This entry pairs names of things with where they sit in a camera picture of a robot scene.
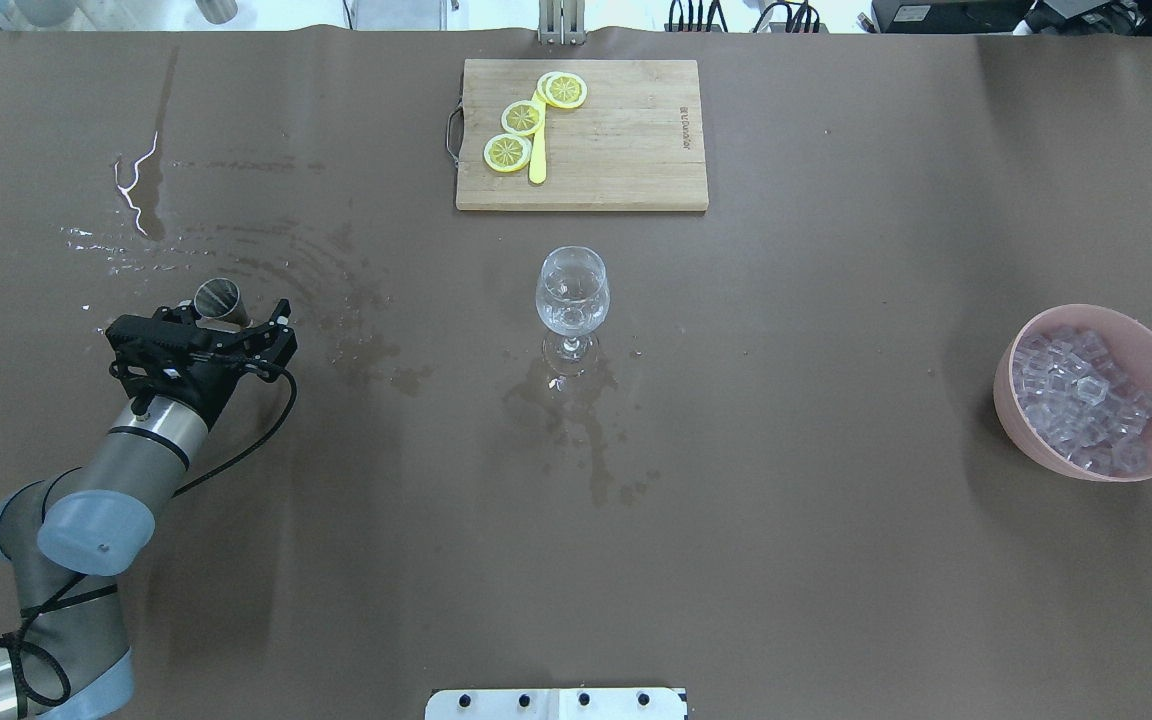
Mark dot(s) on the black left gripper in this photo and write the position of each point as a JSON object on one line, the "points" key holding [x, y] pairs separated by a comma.
{"points": [[213, 385]]}

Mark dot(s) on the steel jigger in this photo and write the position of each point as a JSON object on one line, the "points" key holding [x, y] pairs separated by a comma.
{"points": [[219, 298]]}

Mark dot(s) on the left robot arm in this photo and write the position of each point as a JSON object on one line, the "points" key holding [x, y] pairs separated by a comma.
{"points": [[68, 538]]}

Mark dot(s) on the pile of ice cubes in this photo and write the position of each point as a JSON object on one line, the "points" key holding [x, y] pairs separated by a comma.
{"points": [[1080, 401]]}

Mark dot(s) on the clear wine glass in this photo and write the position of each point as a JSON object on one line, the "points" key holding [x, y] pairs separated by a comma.
{"points": [[572, 299]]}

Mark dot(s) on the pink bowl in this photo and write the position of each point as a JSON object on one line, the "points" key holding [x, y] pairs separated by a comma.
{"points": [[1128, 340]]}

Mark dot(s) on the lemon slice near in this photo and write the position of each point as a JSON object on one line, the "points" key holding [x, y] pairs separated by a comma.
{"points": [[507, 152]]}

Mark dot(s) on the lemon slice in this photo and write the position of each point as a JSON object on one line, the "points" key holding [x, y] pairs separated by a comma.
{"points": [[523, 117], [563, 90], [507, 152]]}

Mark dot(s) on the yellow plastic knife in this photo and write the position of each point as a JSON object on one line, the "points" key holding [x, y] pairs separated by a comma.
{"points": [[537, 170]]}

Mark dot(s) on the lemon slice middle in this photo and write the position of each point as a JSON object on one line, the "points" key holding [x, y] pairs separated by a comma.
{"points": [[523, 117]]}

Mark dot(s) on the lemon slice far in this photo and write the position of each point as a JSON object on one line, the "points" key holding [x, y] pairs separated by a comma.
{"points": [[563, 90]]}

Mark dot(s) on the wooden cutting board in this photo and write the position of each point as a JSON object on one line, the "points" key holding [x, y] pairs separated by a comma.
{"points": [[636, 144]]}

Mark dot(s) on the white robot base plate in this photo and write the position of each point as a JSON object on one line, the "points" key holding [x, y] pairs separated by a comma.
{"points": [[559, 703]]}

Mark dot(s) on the aluminium frame post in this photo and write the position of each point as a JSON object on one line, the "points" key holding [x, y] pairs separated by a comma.
{"points": [[562, 22]]}

